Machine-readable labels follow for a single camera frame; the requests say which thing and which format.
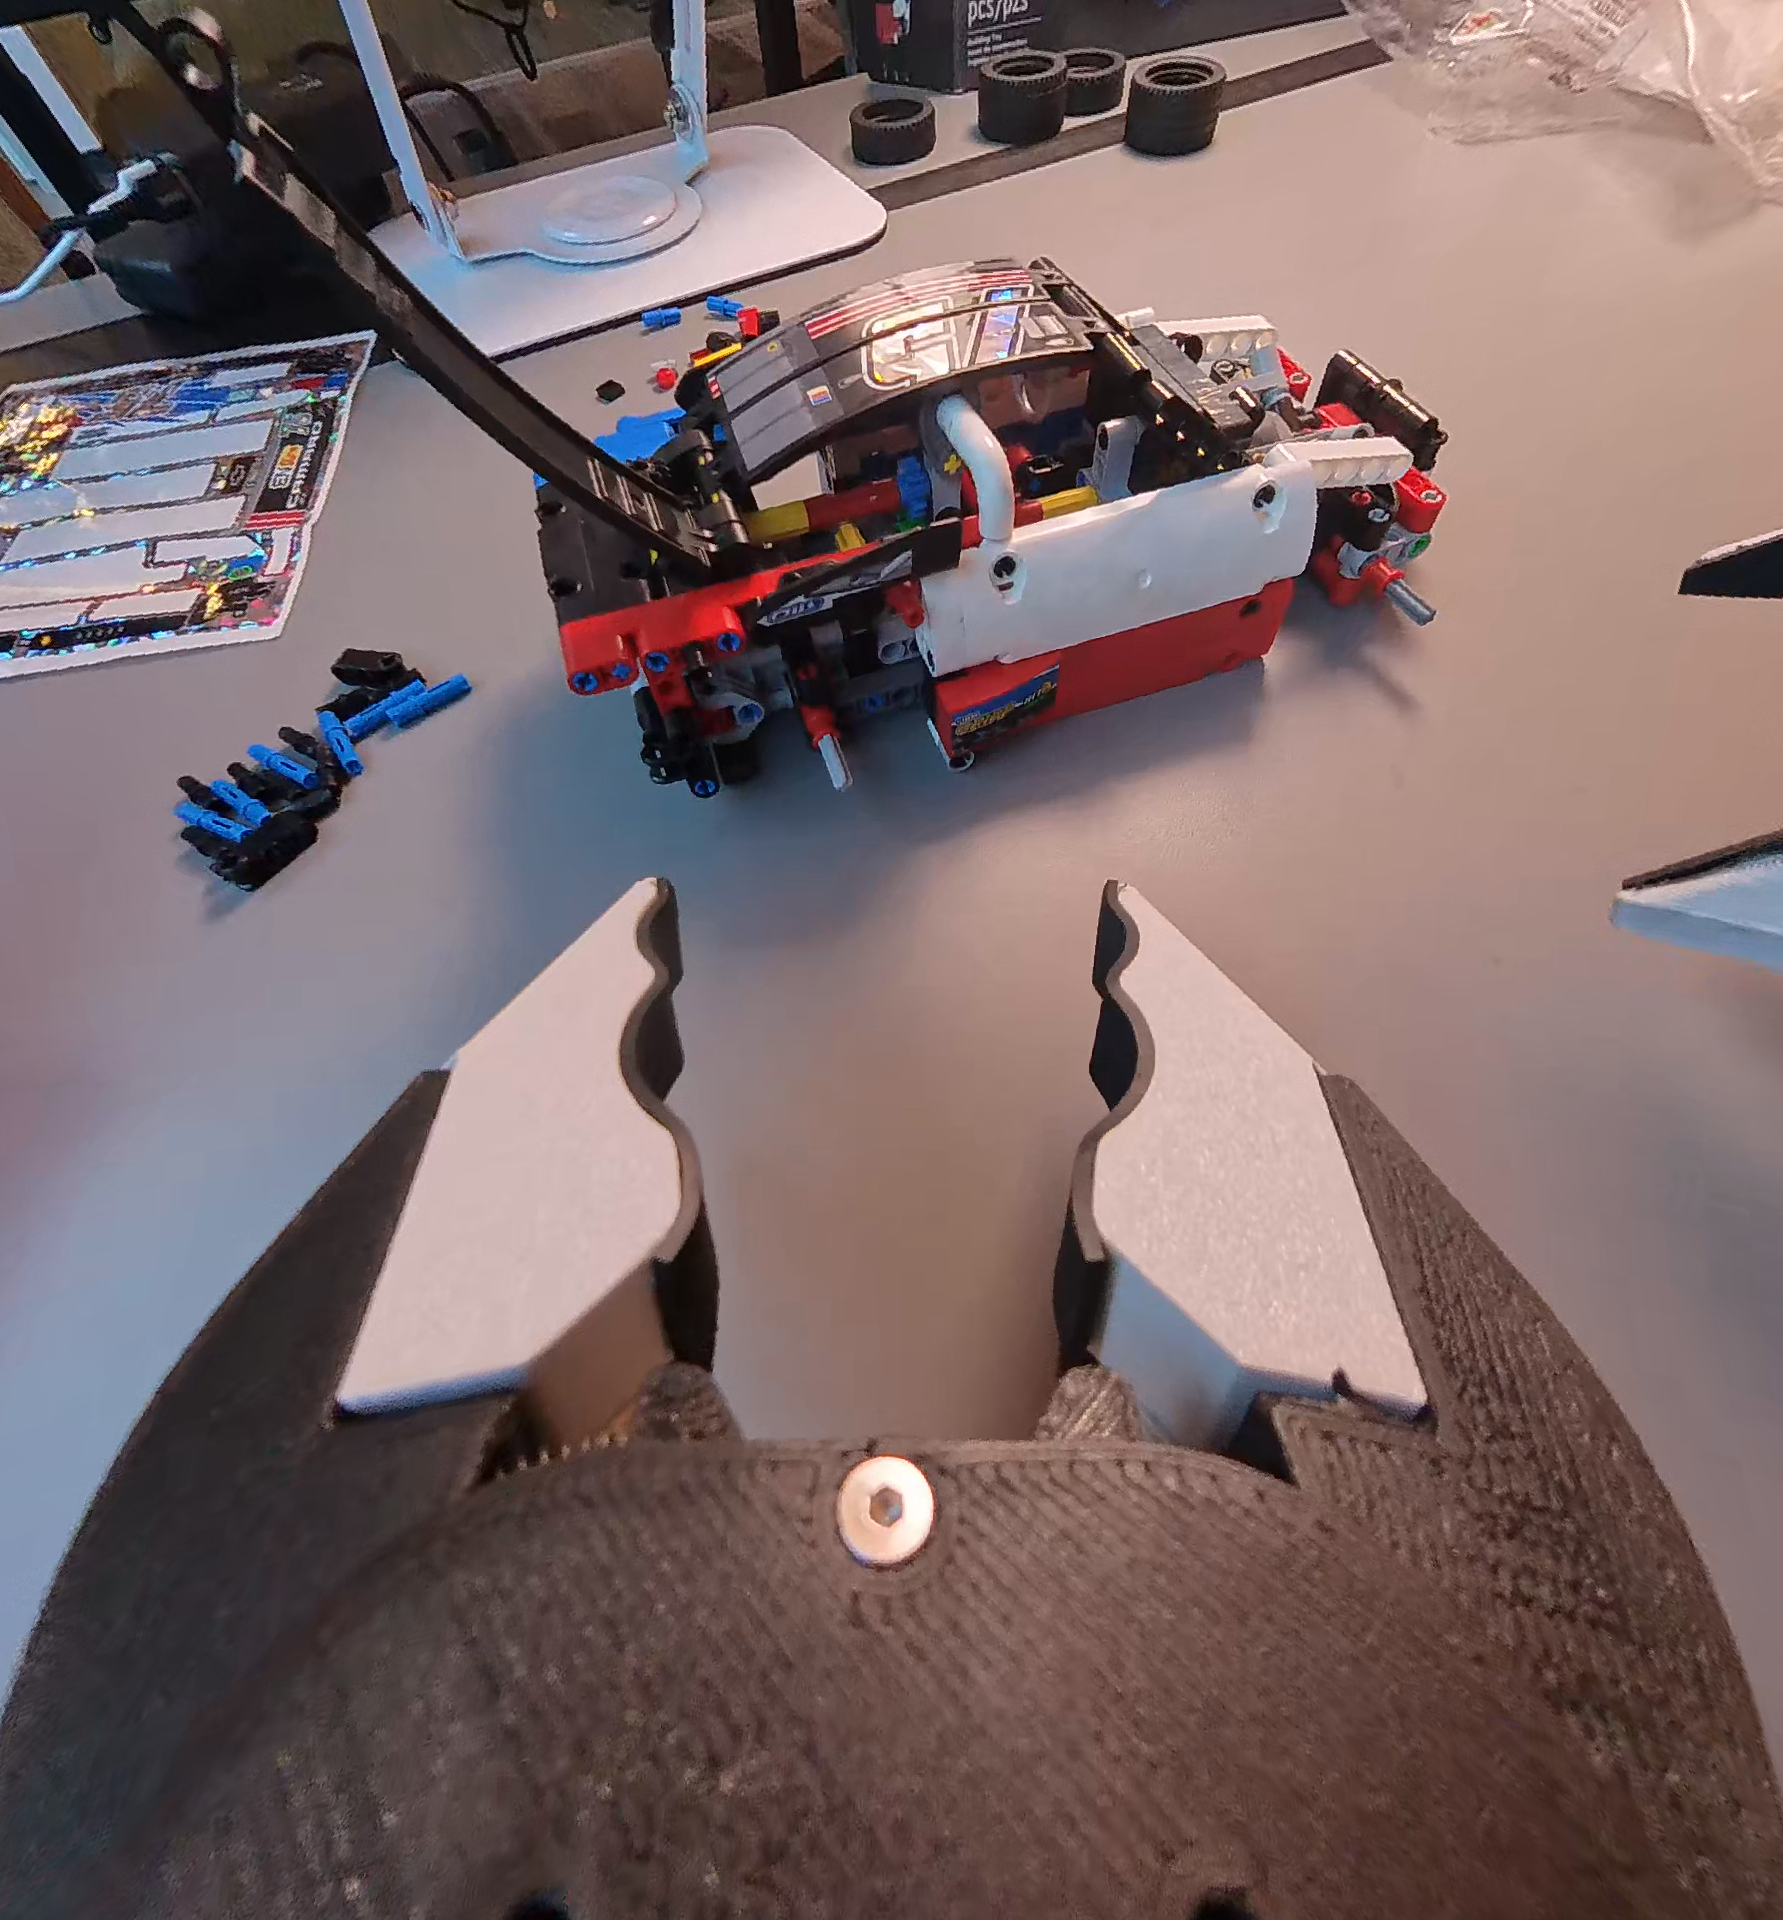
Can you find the white book stand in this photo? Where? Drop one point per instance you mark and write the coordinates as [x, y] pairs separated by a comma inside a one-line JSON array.
[[771, 224]]

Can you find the black power adapter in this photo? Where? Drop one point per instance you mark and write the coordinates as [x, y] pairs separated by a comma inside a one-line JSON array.
[[230, 256]]

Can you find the black lego tyre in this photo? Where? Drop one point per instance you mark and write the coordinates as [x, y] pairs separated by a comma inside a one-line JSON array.
[[1019, 106], [892, 138], [1176, 113], [1098, 82]]

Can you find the black lego set box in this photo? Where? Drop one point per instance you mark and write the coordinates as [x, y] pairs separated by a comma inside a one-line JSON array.
[[966, 38]]

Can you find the holographic sticker sheet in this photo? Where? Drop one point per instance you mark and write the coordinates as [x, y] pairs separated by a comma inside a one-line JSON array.
[[127, 496]]

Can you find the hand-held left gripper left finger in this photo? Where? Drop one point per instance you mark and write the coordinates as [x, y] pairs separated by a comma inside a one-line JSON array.
[[531, 1200]]

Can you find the pile of colourful lego pieces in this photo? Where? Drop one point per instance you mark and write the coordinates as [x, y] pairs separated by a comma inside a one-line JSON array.
[[664, 320]]

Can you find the clear plastic bags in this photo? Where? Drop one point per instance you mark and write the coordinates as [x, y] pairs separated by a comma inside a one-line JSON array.
[[1657, 75]]

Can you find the pile of blue black pins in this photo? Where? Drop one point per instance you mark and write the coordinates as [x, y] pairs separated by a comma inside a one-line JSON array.
[[254, 810]]

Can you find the lego race car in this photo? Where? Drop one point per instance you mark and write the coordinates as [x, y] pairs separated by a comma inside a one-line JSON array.
[[1130, 555]]

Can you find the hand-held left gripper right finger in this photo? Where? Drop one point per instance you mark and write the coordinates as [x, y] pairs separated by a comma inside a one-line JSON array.
[[1237, 1200]]

